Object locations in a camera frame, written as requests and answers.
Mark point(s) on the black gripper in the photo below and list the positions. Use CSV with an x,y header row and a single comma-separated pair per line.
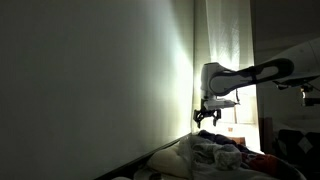
x,y
199,115

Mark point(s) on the clear plastic bag with clothes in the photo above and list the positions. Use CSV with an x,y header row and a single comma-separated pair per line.
x,y
200,171

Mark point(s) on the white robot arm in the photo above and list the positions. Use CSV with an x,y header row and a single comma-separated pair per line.
x,y
293,67

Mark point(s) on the grey fuzzy garment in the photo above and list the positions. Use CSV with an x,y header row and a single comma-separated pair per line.
x,y
223,157

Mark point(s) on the white quilted cushion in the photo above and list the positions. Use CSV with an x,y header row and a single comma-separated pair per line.
x,y
165,164

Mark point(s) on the orange garment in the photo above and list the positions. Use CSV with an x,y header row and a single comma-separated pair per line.
x,y
263,163

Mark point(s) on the white sheer curtain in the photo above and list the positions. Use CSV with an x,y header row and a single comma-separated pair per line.
x,y
228,24

